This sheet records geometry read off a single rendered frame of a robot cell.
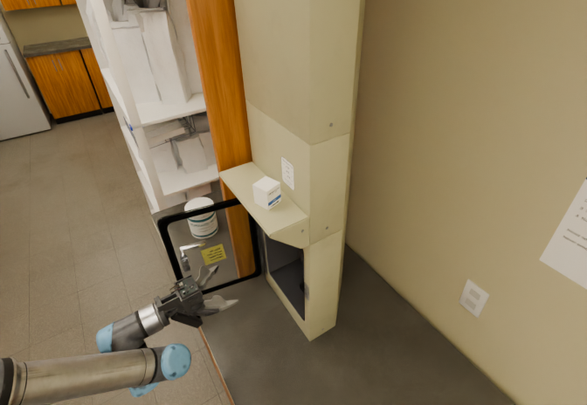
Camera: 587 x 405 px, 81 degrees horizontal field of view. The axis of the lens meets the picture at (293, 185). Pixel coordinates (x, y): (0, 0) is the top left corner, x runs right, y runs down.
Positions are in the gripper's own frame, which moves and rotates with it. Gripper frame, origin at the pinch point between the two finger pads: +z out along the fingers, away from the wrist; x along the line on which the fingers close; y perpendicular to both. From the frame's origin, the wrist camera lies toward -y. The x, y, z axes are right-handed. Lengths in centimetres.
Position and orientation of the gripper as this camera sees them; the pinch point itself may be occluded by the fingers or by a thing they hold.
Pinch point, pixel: (229, 283)
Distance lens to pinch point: 108.1
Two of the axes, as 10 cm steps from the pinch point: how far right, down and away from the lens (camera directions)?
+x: -5.3, -4.9, 6.9
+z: 8.5, -3.8, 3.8
